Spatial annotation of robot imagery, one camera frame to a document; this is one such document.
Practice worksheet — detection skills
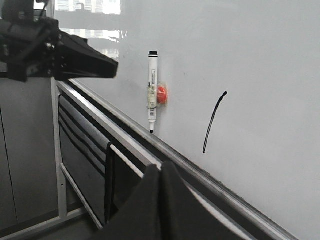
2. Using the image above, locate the aluminium whiteboard tray rail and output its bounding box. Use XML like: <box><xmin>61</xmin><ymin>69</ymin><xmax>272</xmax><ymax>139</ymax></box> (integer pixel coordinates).
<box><xmin>64</xmin><ymin>79</ymin><xmax>295</xmax><ymax>240</ymax></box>

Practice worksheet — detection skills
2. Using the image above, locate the white whiteboard marker pen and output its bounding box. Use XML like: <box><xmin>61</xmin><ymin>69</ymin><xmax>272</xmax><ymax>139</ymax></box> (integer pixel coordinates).
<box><xmin>147</xmin><ymin>51</ymin><xmax>158</xmax><ymax>134</ymax></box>

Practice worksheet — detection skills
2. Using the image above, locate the white whiteboard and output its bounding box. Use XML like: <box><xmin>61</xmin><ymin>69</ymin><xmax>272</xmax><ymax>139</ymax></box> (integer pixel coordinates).
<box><xmin>54</xmin><ymin>0</ymin><xmax>320</xmax><ymax>240</ymax></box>

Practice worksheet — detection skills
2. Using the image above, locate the red magnet taped to marker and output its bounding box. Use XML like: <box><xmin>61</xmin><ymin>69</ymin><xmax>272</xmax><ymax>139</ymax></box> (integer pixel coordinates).
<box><xmin>156</xmin><ymin>82</ymin><xmax>169</xmax><ymax>107</ymax></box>

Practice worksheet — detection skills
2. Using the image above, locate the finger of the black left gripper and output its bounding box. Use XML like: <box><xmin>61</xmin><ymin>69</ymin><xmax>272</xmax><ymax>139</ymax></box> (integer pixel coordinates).
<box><xmin>58</xmin><ymin>33</ymin><xmax>119</xmax><ymax>81</ymax></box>

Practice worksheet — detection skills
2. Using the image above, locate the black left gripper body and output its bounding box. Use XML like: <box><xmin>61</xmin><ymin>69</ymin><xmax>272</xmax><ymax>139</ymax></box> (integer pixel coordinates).
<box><xmin>0</xmin><ymin>0</ymin><xmax>66</xmax><ymax>82</ymax></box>

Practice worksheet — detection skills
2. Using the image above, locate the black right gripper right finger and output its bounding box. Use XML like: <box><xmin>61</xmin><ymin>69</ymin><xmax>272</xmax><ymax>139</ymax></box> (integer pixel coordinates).
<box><xmin>160</xmin><ymin>161</ymin><xmax>225</xmax><ymax>240</ymax></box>

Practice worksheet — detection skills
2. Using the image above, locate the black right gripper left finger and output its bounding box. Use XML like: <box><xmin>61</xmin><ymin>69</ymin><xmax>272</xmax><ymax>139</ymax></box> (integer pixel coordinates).
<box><xmin>94</xmin><ymin>164</ymin><xmax>162</xmax><ymax>240</ymax></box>

